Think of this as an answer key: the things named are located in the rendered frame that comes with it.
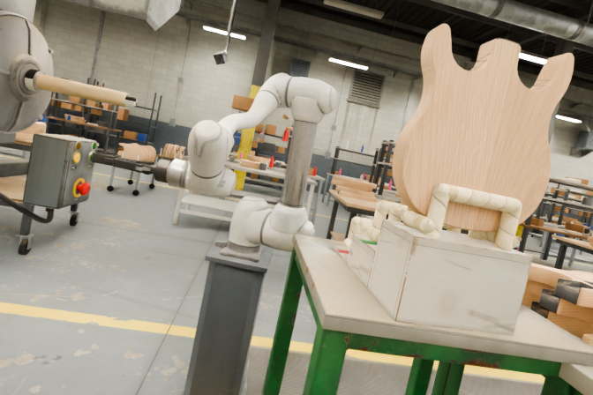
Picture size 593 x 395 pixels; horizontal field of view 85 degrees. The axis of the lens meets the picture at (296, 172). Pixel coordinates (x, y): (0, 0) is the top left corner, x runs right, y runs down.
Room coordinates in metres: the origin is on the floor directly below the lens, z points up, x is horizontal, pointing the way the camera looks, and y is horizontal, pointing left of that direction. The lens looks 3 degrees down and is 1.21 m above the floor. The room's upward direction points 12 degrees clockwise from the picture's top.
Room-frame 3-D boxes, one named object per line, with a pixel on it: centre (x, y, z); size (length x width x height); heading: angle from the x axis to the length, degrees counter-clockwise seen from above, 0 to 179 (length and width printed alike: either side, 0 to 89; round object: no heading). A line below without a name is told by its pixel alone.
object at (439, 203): (0.65, -0.29, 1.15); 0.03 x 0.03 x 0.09
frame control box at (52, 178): (0.93, 0.75, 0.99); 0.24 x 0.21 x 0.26; 97
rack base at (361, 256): (0.86, -0.34, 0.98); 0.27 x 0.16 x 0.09; 101
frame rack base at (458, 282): (0.71, -0.37, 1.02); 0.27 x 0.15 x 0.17; 101
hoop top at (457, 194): (0.66, -0.37, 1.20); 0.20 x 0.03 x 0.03; 100
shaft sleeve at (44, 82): (0.72, 0.50, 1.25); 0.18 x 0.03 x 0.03; 97
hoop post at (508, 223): (0.68, -0.46, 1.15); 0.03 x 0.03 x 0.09
